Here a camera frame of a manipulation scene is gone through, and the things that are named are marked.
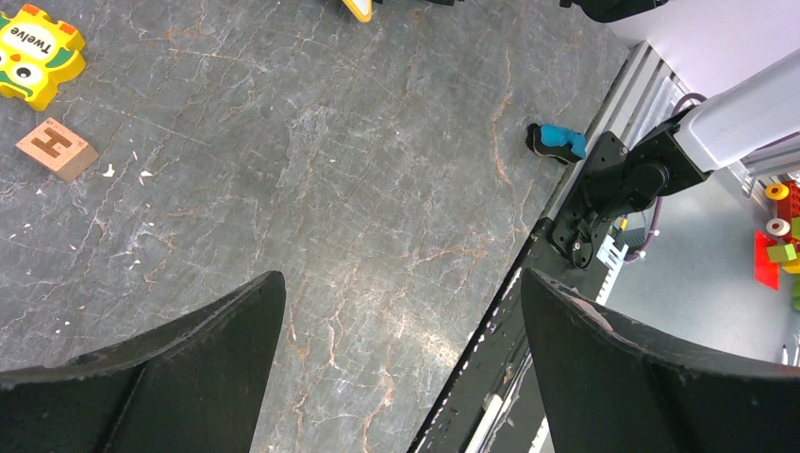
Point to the blue whiteboard eraser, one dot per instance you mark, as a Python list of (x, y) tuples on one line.
[(556, 142)]

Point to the aluminium slotted rail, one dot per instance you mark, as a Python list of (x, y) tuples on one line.
[(650, 125)]

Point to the yellow framed whiteboard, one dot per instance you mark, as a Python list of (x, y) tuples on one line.
[(361, 9)]

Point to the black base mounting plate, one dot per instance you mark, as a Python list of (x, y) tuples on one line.
[(491, 402)]

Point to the wooden letter H block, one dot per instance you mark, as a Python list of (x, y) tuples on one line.
[(58, 149)]

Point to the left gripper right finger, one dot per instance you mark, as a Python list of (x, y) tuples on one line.
[(612, 384)]

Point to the yellow owl puzzle block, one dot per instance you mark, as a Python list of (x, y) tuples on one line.
[(38, 54)]

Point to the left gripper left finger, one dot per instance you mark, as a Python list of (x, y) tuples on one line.
[(195, 384)]

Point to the colourful toy pile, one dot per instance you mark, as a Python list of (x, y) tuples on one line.
[(776, 246)]

